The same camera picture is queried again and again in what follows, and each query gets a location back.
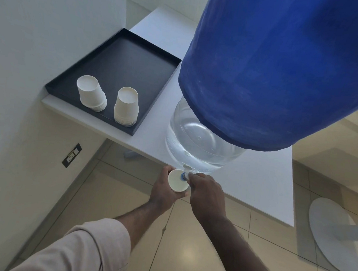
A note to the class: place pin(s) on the black wall socket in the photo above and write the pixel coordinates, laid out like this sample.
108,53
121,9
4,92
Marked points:
71,155

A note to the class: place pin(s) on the beige shirt sleeve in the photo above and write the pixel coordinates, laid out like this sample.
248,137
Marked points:
82,250

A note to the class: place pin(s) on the white water tap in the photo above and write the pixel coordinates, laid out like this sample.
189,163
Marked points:
187,171

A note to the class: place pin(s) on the person's right hand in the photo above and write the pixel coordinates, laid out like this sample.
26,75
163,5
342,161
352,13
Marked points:
208,195

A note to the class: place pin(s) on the clear water jug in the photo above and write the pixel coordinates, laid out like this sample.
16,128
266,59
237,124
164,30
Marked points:
197,138

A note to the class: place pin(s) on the blue cloth jug cover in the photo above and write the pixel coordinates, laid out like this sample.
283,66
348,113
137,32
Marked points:
277,67

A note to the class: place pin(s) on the person's right fingers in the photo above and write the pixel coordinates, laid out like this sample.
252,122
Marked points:
195,179

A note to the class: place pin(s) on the person's right forearm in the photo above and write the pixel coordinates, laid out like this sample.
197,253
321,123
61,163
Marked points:
236,256

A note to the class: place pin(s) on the tall stack of paper cups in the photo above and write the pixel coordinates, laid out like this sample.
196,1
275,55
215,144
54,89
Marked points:
126,106

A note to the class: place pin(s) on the person's left thumb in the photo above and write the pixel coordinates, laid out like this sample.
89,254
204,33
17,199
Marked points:
165,174

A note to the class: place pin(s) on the person's left forearm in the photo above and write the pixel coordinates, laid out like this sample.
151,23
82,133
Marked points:
138,218

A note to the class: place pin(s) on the white paper cup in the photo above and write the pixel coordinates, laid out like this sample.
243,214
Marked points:
178,181

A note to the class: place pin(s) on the short stack of paper cups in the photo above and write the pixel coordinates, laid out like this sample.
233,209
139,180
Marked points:
91,92

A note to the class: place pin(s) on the person's left hand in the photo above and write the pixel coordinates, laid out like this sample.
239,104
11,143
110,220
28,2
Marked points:
162,190

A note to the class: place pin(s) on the white round table base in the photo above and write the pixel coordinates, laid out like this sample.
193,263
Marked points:
336,237

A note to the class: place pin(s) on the black tray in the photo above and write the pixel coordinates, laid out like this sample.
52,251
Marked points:
115,71

